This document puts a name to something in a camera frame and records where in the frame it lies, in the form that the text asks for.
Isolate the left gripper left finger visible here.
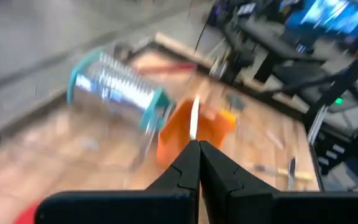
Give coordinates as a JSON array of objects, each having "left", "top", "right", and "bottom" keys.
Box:
[{"left": 35, "top": 140, "right": 201, "bottom": 224}]

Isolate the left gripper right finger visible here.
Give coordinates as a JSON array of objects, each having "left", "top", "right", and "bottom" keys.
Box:
[{"left": 200, "top": 141, "right": 358, "bottom": 224}]

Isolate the knife pale yellow handle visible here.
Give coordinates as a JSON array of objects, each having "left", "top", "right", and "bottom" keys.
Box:
[{"left": 252, "top": 163, "right": 314, "bottom": 184}]

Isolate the red silicone spoon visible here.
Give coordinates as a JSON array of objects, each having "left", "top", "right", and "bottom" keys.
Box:
[{"left": 135, "top": 62, "right": 197, "bottom": 75}]

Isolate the orange plastic bin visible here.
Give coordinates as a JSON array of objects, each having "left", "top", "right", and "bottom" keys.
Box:
[{"left": 155, "top": 98, "right": 237, "bottom": 169}]

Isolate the steel box grater teal trim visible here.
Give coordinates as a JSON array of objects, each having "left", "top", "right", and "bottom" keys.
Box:
[{"left": 67, "top": 48, "right": 175, "bottom": 133}]

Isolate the black laptop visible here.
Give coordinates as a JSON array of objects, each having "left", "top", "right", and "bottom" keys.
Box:
[{"left": 237, "top": 0, "right": 358, "bottom": 60}]

